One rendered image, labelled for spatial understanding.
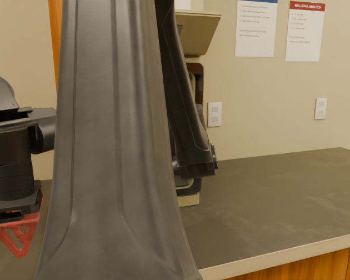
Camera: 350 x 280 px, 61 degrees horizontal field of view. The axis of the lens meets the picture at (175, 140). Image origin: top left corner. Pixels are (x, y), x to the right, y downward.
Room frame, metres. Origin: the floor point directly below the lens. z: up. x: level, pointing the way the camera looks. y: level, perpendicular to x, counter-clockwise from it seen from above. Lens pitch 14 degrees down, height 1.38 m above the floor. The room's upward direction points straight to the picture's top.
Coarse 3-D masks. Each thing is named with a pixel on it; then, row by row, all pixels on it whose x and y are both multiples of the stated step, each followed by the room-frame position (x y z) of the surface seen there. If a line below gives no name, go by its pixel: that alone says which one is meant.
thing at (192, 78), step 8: (192, 64) 0.85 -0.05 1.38; (200, 64) 0.86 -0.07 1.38; (192, 72) 0.85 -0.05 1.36; (200, 72) 0.86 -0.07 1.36; (192, 80) 0.85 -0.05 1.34; (200, 80) 0.86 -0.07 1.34; (192, 88) 0.85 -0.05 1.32; (200, 88) 0.86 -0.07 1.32; (200, 96) 0.86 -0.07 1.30; (176, 176) 0.84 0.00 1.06; (176, 184) 0.84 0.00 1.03; (184, 184) 0.85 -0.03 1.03; (192, 184) 0.86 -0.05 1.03; (200, 184) 0.86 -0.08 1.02; (176, 192) 0.84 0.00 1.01; (184, 192) 0.85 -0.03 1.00; (192, 192) 0.86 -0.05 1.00
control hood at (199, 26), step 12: (180, 12) 0.75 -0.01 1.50; (192, 12) 0.76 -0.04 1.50; (204, 12) 0.77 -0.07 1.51; (216, 12) 0.79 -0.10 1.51; (180, 24) 0.78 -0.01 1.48; (192, 24) 0.79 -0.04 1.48; (204, 24) 0.79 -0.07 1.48; (216, 24) 0.80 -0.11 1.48; (180, 36) 0.80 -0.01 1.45; (192, 36) 0.81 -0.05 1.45; (204, 36) 0.82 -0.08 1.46; (192, 48) 0.84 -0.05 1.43; (204, 48) 0.85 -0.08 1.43
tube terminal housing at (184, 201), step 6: (192, 0) 0.89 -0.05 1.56; (198, 0) 0.89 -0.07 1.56; (192, 6) 0.89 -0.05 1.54; (198, 6) 0.89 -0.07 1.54; (186, 60) 0.88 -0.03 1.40; (192, 60) 0.89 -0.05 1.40; (198, 60) 0.89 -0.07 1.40; (180, 198) 0.88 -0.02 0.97; (186, 198) 0.88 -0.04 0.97; (192, 198) 0.89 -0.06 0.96; (198, 198) 0.90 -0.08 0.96; (180, 204) 0.88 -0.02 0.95; (186, 204) 0.88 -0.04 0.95; (192, 204) 0.89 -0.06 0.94
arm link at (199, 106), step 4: (196, 104) 0.64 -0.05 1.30; (200, 104) 0.63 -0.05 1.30; (200, 108) 0.61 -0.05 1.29; (200, 112) 0.61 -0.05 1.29; (200, 116) 0.61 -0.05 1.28; (200, 120) 0.61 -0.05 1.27; (204, 124) 0.62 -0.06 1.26; (204, 128) 0.62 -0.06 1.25; (212, 148) 0.58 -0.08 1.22; (212, 152) 0.56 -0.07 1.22; (212, 156) 0.55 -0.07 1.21; (172, 160) 0.56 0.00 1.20; (176, 160) 0.56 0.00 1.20; (216, 160) 0.55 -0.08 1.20; (176, 164) 0.55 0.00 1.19; (216, 164) 0.54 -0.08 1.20; (176, 168) 0.55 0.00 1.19; (216, 168) 0.55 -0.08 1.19; (176, 172) 0.55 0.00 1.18
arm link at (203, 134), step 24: (168, 0) 0.35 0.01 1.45; (168, 24) 0.37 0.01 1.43; (168, 48) 0.38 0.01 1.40; (168, 72) 0.40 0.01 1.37; (168, 96) 0.43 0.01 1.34; (192, 96) 0.45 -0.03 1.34; (168, 120) 0.46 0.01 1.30; (192, 120) 0.46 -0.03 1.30; (192, 144) 0.49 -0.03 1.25; (192, 168) 0.53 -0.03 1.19
